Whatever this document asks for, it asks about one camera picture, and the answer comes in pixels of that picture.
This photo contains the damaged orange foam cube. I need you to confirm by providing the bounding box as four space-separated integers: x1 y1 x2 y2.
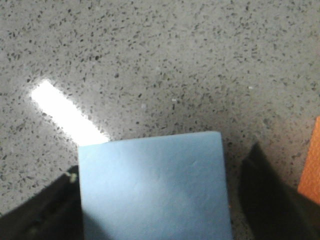
298 116 320 204

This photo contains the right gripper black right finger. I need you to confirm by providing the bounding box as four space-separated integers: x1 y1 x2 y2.
240 143 320 240

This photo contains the light blue foam cube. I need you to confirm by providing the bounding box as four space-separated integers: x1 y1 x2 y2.
78 131 233 240

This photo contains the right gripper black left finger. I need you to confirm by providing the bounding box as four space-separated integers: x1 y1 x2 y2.
0 165 84 240

